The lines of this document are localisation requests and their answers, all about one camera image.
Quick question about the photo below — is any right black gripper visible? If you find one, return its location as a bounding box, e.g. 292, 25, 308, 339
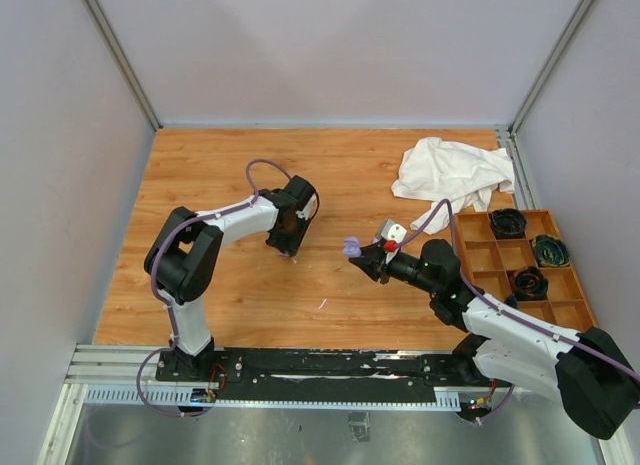
349, 241, 439, 295

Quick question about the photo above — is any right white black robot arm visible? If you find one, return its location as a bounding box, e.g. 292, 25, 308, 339
343, 237, 639, 440

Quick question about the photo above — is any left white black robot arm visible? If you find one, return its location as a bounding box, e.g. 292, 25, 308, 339
144, 175, 319, 382

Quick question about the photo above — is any white crumpled cloth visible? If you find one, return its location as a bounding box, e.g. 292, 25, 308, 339
391, 137, 515, 235

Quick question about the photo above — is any wooden compartment tray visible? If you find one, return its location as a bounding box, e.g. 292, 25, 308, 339
455, 210, 597, 332

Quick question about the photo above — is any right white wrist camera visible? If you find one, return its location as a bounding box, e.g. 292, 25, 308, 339
374, 219, 407, 244

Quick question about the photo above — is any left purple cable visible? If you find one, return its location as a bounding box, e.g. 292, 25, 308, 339
135, 158, 296, 419

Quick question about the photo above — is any black coiled cable top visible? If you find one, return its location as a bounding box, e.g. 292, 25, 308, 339
488, 208, 529, 238

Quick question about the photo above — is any black coiled cable middle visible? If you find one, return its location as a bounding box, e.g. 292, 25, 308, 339
507, 265, 550, 302

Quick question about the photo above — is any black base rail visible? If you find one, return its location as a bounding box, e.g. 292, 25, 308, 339
155, 348, 491, 403

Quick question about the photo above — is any blue yellow coiled cable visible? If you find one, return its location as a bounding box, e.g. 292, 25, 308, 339
529, 233, 572, 269

